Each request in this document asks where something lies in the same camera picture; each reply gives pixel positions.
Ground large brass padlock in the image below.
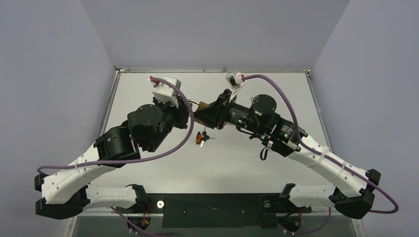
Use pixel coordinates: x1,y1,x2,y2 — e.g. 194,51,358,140
188,99,210,112

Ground keys of orange padlock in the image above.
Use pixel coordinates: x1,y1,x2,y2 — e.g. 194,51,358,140
200,128,214,147

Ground orange padlock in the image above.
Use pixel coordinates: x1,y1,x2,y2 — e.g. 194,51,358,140
195,131,202,145

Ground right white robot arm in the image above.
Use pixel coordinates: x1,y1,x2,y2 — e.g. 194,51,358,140
194,89,380,219

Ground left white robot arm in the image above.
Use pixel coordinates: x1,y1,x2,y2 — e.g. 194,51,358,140
35,97,193,220

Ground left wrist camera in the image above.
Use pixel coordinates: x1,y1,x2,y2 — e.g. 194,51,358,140
149,76,181,108

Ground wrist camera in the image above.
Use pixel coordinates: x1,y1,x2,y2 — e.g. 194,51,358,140
225,72,246,102
149,76,181,108

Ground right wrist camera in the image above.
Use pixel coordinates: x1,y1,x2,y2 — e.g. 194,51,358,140
225,72,246,102

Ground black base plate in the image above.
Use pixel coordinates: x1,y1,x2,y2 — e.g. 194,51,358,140
117,193,312,228

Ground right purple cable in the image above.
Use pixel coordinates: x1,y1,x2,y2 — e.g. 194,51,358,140
240,74,400,215

